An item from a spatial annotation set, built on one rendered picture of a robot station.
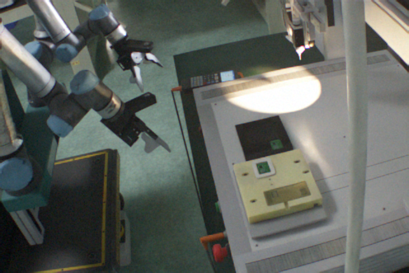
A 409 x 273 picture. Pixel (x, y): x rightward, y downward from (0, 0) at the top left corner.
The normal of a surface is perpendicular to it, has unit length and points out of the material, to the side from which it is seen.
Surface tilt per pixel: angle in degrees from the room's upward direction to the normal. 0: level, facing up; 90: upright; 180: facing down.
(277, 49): 0
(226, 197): 0
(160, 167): 0
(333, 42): 90
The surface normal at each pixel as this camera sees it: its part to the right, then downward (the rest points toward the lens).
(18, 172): 0.51, 0.58
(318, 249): -0.17, -0.76
